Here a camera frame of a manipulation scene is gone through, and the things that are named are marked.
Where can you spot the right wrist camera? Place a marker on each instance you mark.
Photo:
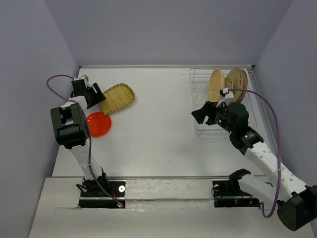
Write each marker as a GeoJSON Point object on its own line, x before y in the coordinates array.
{"type": "Point", "coordinates": [226, 97]}

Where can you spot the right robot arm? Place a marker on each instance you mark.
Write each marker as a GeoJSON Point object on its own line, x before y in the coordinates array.
{"type": "Point", "coordinates": [294, 201]}

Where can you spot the green bamboo-pattern tray plate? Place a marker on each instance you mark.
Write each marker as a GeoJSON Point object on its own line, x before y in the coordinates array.
{"type": "Point", "coordinates": [117, 97]}

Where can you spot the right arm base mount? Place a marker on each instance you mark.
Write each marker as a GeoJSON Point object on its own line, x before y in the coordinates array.
{"type": "Point", "coordinates": [227, 192]}

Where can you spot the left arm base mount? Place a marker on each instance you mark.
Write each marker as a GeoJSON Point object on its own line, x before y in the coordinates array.
{"type": "Point", "coordinates": [96, 198]}

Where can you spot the small cream calligraphy plate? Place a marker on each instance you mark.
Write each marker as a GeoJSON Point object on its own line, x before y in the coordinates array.
{"type": "Point", "coordinates": [228, 83]}

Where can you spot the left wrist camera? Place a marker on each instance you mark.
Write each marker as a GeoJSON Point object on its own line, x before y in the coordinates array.
{"type": "Point", "coordinates": [84, 77]}

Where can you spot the orange round plate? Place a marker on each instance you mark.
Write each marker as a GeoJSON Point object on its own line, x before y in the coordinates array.
{"type": "Point", "coordinates": [99, 124]}

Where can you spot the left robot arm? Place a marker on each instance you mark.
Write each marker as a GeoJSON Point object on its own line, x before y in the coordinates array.
{"type": "Point", "coordinates": [71, 130]}

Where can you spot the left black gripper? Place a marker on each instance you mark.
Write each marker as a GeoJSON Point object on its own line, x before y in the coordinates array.
{"type": "Point", "coordinates": [98, 96]}

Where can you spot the peach round plate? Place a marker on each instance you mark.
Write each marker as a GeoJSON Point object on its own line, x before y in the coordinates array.
{"type": "Point", "coordinates": [216, 83]}

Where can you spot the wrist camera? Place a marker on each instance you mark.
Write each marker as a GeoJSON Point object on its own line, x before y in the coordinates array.
{"type": "Point", "coordinates": [226, 97]}
{"type": "Point", "coordinates": [84, 77]}

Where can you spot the beige bird-pattern plate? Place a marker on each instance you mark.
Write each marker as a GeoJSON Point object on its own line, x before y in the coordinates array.
{"type": "Point", "coordinates": [240, 81]}

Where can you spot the white wire dish rack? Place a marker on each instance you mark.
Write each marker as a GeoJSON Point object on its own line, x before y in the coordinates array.
{"type": "Point", "coordinates": [199, 83]}

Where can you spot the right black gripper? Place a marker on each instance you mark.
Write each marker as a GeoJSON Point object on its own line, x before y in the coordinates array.
{"type": "Point", "coordinates": [199, 114]}

